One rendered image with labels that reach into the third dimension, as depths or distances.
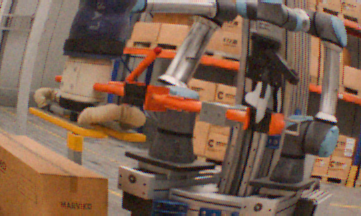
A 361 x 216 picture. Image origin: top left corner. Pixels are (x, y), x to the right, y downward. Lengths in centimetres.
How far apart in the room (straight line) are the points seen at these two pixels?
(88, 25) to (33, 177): 54
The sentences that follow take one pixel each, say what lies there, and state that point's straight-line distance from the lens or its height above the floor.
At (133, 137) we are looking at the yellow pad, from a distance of 174.
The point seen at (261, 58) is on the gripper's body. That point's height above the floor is 140.
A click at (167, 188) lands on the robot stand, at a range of 208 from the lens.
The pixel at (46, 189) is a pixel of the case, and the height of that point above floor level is 89.
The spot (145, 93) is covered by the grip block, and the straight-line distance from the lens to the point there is 157.
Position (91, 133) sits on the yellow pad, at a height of 114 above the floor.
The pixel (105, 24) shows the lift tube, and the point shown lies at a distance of 168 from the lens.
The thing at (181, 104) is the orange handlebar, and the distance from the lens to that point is 152.
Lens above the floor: 133
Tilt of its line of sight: 3 degrees down
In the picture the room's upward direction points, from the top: 10 degrees clockwise
